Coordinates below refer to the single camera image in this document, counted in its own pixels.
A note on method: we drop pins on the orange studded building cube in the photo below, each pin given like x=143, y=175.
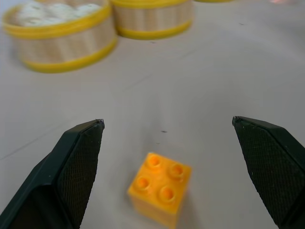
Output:
x=159, y=186

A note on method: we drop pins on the white steamed bun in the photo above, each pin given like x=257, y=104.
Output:
x=29, y=14
x=89, y=7
x=62, y=12

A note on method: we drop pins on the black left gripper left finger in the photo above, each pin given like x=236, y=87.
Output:
x=59, y=181

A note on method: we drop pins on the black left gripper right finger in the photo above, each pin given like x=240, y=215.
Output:
x=274, y=167

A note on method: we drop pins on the empty bamboo steamer basket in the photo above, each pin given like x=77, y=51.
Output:
x=152, y=20

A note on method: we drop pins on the bamboo steamer basket with buns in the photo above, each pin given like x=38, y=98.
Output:
x=62, y=45

